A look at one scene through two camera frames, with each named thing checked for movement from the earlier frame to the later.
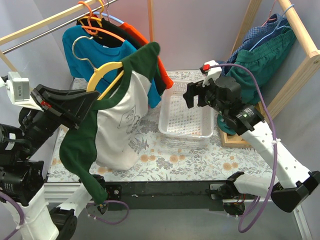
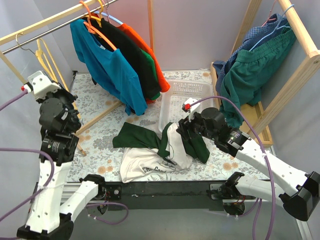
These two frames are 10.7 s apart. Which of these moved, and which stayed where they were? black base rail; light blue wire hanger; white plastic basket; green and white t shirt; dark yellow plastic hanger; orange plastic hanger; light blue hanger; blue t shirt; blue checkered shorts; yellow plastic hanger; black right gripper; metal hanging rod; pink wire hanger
Moved: yellow plastic hanger; black right gripper; green and white t shirt; orange plastic hanger; blue t shirt
Stayed: white plastic basket; metal hanging rod; light blue hanger; black base rail; pink wire hanger; dark yellow plastic hanger; light blue wire hanger; blue checkered shorts
